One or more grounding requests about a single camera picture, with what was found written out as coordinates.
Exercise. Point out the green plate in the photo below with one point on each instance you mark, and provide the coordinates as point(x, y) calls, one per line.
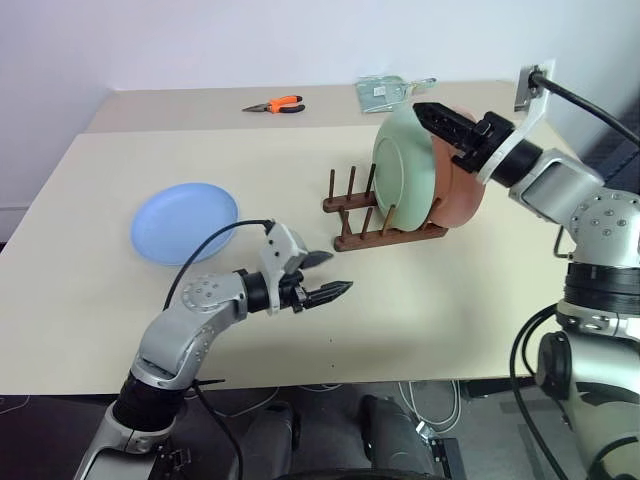
point(407, 170)

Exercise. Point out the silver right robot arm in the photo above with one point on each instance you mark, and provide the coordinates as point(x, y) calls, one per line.
point(565, 190)

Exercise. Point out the black box under table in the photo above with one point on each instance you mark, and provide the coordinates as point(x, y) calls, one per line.
point(447, 457)

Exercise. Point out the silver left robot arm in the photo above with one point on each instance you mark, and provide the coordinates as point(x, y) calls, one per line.
point(170, 335)

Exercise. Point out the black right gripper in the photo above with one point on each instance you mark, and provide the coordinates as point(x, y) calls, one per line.
point(489, 140)

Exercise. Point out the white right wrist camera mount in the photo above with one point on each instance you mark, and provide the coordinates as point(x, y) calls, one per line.
point(537, 107)

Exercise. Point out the blue plate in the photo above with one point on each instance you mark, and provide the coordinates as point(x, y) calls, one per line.
point(182, 222)

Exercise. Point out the clear plastic bag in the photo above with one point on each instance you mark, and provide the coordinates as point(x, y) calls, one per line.
point(380, 92)

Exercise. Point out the wooden dish rack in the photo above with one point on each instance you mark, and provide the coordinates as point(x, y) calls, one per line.
point(370, 240)

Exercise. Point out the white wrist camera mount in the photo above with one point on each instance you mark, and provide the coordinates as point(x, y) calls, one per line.
point(537, 107)
point(280, 247)

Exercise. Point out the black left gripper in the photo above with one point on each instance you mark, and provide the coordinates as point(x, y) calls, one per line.
point(292, 292)

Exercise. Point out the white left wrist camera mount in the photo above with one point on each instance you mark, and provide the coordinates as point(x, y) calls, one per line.
point(280, 247)

